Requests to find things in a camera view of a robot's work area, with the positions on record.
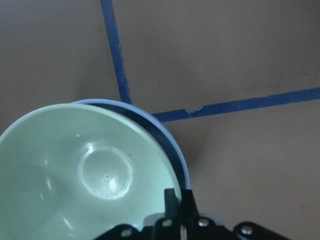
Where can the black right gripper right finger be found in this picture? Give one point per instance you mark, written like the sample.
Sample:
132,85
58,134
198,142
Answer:
189,210

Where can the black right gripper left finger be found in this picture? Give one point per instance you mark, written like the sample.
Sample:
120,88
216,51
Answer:
171,204

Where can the blue bowl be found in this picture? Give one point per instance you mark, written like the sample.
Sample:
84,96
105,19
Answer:
158,131

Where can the green bowl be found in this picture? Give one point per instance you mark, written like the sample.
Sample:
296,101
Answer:
74,171

